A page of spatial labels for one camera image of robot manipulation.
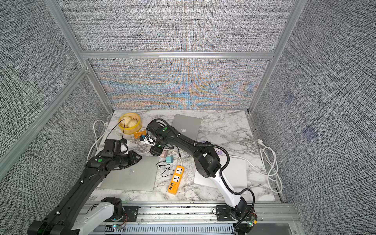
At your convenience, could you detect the orange snack packet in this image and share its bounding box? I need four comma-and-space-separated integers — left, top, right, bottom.
133, 131, 146, 139

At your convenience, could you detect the white purple-strip power cord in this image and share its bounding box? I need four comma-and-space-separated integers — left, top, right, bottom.
229, 139, 283, 194

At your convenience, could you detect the rear grey laptop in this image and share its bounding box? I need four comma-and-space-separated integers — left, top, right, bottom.
172, 115, 202, 141

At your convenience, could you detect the left silver laptop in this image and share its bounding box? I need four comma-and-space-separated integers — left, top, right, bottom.
100, 156, 159, 192

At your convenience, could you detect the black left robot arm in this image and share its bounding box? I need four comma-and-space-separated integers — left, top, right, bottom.
27, 139, 142, 235

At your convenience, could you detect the white vented cable duct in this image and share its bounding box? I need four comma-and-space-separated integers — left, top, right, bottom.
91, 224, 235, 235

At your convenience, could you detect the right silver apple laptop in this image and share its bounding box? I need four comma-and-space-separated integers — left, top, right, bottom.
194, 157, 247, 192

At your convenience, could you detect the left steamed bun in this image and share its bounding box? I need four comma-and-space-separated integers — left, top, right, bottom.
120, 116, 132, 126

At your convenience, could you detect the right steamed bun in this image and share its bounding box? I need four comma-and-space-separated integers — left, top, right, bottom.
128, 120, 138, 128

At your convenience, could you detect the pink charger plug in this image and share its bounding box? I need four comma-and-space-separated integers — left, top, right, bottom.
160, 150, 167, 158

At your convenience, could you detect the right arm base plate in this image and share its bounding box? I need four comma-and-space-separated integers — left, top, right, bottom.
214, 205, 236, 222

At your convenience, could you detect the steamed bun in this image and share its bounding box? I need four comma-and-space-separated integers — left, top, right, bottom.
128, 120, 138, 128
120, 116, 132, 126

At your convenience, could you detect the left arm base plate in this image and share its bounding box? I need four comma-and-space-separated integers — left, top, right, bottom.
118, 205, 139, 222

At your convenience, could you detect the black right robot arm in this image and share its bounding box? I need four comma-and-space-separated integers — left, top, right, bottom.
146, 118, 255, 223

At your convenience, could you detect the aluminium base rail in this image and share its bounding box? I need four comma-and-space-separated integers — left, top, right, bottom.
54, 202, 303, 225

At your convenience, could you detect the orange power strip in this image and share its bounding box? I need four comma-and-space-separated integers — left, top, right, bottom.
167, 165, 185, 195

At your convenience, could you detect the white orange-strip power cord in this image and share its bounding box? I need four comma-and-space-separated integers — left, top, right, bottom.
87, 119, 183, 166

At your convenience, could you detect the purple power strip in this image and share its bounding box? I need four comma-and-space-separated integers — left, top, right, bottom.
216, 148, 223, 155

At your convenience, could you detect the yellow bamboo steamer basket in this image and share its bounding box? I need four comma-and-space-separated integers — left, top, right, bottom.
117, 113, 143, 135

